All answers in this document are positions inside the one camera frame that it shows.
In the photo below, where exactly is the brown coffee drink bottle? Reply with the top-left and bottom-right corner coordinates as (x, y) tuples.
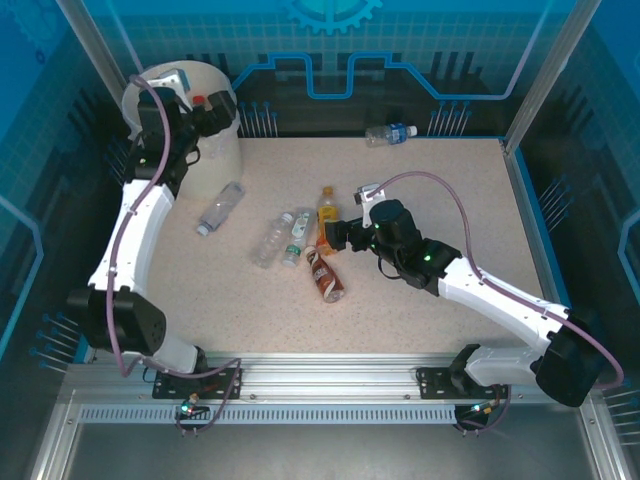
(304, 244), (346, 305)

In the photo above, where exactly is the clear ribbed bottle white cap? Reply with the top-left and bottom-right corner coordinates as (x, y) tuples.
(249, 212), (295, 270)

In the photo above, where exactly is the clear bottle blue label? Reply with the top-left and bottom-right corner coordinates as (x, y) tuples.
(364, 123), (419, 149)

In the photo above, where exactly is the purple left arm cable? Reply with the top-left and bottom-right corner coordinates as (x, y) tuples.
(104, 74), (244, 437)

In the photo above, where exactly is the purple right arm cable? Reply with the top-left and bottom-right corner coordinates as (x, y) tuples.
(372, 171), (626, 437)

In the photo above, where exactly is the aluminium front rail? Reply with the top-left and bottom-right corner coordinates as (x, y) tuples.
(59, 351), (566, 404)

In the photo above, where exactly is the orange juice bottle yellow label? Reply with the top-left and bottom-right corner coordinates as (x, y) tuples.
(315, 185), (341, 259)

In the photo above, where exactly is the slotted grey cable duct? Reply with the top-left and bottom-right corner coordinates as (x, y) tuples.
(78, 404), (459, 426)

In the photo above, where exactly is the clear bottle green white label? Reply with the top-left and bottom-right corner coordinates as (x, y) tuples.
(281, 207), (317, 269)

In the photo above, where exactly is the aluminium frame post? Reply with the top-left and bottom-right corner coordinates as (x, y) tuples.
(54, 0), (146, 96)
(502, 0), (604, 154)

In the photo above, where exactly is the aluminium frame bar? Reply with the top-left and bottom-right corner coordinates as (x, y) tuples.
(29, 399), (84, 480)
(579, 409), (640, 480)

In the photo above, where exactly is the white plastic bin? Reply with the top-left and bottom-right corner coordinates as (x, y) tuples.
(121, 58), (245, 201)

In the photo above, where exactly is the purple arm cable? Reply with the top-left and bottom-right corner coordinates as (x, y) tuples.
(372, 171), (626, 437)
(104, 74), (244, 437)

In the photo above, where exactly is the clear bluish bottle white cap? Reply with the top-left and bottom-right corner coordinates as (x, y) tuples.
(195, 181), (246, 236)

